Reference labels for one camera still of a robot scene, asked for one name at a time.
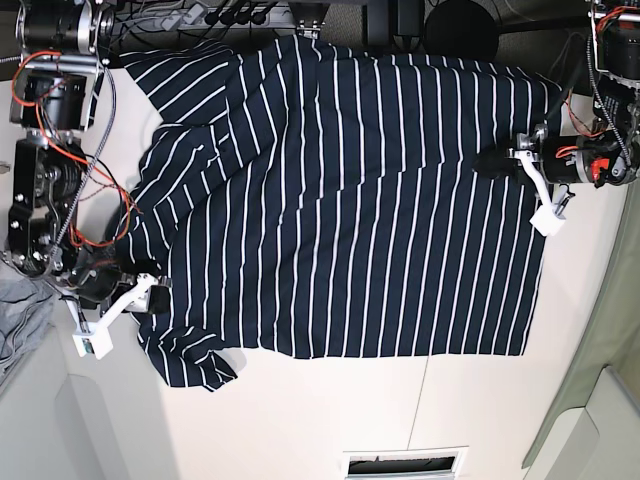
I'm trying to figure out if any white vent slot frame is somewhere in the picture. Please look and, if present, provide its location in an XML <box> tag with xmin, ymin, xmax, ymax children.
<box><xmin>341</xmin><ymin>446</ymin><xmax>469</xmax><ymax>480</ymax></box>

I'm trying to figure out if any aluminium frame post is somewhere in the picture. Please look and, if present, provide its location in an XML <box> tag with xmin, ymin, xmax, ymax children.
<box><xmin>288</xmin><ymin>2</ymin><xmax>330</xmax><ymax>39</ymax></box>

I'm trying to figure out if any white power strip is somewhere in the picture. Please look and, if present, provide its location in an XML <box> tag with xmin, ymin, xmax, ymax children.
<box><xmin>141</xmin><ymin>2</ymin><xmax>209</xmax><ymax>32</ymax></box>

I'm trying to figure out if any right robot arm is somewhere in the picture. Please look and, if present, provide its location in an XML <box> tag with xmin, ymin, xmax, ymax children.
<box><xmin>5</xmin><ymin>1</ymin><xmax>171</xmax><ymax>314</ymax></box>

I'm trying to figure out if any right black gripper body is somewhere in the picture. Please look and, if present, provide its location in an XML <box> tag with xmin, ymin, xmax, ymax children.
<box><xmin>57</xmin><ymin>254</ymin><xmax>137</xmax><ymax>310</ymax></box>

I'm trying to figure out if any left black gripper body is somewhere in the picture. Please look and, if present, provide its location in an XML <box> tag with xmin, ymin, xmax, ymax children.
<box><xmin>514</xmin><ymin>130</ymin><xmax>633</xmax><ymax>188</ymax></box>

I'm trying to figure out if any grey cloth pile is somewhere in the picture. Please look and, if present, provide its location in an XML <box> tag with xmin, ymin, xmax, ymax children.
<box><xmin>1</xmin><ymin>264</ymin><xmax>55</xmax><ymax>383</ymax></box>

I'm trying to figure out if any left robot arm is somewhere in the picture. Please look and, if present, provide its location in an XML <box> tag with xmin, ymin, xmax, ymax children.
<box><xmin>473</xmin><ymin>1</ymin><xmax>639</xmax><ymax>192</ymax></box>

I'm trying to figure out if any navy white striped t-shirt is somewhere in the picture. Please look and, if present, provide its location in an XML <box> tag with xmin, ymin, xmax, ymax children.
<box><xmin>116</xmin><ymin>36</ymin><xmax>561</xmax><ymax>391</ymax></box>

